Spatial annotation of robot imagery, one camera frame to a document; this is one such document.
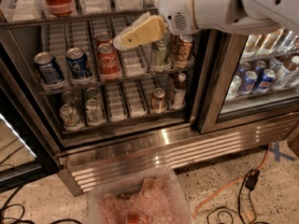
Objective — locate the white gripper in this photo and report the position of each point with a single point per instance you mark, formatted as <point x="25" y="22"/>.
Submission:
<point x="176" y="7"/>

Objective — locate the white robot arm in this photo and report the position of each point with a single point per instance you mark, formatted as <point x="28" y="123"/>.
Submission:
<point x="246" y="17"/>

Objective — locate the green can middle shelf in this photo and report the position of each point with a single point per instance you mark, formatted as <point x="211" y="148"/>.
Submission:
<point x="159" y="50"/>

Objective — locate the brown gold can front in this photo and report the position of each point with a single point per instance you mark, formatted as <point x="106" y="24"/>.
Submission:
<point x="184" y="50"/>

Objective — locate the red coke can behind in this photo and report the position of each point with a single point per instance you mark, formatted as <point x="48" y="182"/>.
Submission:
<point x="103" y="38"/>

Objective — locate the red coke can front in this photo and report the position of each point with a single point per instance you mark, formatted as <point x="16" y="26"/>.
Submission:
<point x="108" y="59"/>

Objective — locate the white bottle bottom shelf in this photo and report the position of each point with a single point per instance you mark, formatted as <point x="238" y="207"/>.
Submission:
<point x="178" y="91"/>

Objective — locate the blue pepsi can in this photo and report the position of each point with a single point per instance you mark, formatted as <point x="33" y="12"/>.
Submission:
<point x="48" y="68"/>
<point x="78" y="63"/>

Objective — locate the brown can bottom shelf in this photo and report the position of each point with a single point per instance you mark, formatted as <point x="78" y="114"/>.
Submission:
<point x="157" y="102"/>

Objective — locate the silver can bottom back left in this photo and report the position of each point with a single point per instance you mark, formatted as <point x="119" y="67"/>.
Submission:
<point x="69" y="98"/>

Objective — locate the blue pepsi can left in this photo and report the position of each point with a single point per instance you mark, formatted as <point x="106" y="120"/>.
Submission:
<point x="48" y="68"/>

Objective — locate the closed glass fridge door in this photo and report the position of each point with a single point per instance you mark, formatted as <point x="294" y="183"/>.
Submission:
<point x="254" y="77"/>

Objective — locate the stainless steel fridge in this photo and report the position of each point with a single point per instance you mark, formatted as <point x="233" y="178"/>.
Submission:
<point x="132" y="137"/>

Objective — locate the silver green can bottom left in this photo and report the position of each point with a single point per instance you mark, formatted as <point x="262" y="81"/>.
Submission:
<point x="70" y="116"/>

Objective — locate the open fridge door left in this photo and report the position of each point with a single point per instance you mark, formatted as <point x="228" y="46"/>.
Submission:
<point x="25" y="154"/>

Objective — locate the red can in bin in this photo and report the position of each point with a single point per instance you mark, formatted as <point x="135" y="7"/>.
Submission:
<point x="137" y="219"/>

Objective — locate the clear plastic bin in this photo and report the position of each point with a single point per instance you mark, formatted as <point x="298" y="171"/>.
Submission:
<point x="154" y="193"/>

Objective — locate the blue tape cross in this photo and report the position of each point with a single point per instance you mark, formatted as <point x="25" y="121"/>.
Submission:
<point x="278" y="155"/>

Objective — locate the black power adapter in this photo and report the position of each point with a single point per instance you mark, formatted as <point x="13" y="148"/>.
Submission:
<point x="252" y="179"/>

